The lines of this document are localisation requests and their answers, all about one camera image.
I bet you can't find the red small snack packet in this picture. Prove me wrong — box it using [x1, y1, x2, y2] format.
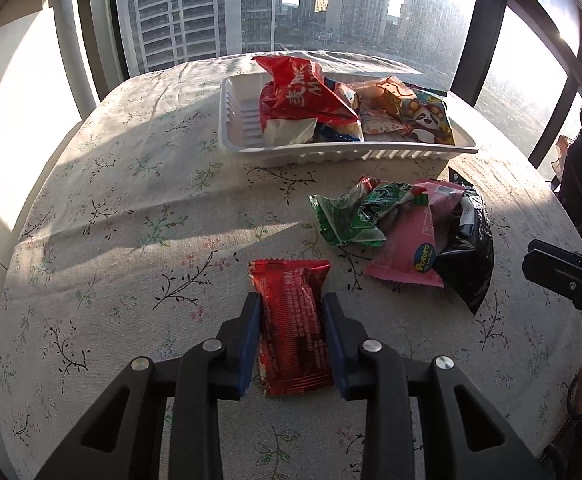
[248, 259, 333, 396]

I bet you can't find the green red snack packet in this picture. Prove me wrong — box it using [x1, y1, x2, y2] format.
[308, 176, 428, 247]

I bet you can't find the pink snack packet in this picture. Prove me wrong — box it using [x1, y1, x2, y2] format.
[364, 179, 464, 288]

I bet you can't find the black snack bag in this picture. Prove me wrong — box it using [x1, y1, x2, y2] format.
[434, 168, 495, 315]

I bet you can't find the blue bread snack packet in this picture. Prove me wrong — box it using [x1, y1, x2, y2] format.
[314, 122, 364, 142]

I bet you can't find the red white snack bag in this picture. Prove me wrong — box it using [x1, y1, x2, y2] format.
[263, 118, 317, 148]

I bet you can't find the blue panda chips bag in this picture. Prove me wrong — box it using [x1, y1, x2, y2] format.
[400, 89, 455, 145]

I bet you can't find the orange snack packet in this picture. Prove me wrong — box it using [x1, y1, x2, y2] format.
[350, 76, 416, 118]

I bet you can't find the large red snack bag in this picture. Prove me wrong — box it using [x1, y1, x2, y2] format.
[253, 55, 359, 128]

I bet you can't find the white red fruit packet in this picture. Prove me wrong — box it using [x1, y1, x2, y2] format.
[359, 110, 410, 136]

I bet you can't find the floral tablecloth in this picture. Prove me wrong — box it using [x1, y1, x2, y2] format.
[0, 54, 582, 479]

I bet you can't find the white plastic tray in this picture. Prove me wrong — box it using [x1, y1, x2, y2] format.
[218, 72, 478, 167]

